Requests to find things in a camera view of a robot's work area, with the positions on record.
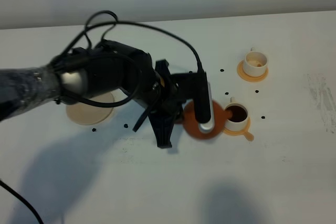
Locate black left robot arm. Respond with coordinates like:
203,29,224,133
1,40,183,148

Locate brown clay teapot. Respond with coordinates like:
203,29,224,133
174,100,234,140

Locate near white teacup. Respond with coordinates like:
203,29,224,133
225,97,249,132

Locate near orange saucer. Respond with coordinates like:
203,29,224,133
223,118,254,142

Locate white teacup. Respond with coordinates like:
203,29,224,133
225,97,249,132
243,48,268,77

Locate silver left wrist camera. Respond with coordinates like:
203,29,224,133
172,70,215,133

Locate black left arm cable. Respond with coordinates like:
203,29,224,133
0,10,204,224

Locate far orange saucer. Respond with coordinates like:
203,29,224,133
237,61,269,82

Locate orange saucer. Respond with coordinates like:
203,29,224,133
223,118,254,142
237,61,269,82

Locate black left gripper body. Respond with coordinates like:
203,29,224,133
56,40,183,118

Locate far white teacup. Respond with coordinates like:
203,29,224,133
243,48,268,77

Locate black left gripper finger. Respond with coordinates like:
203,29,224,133
149,109,181,148
155,60,172,90

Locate beige round teapot coaster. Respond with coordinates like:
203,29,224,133
66,103,113,125

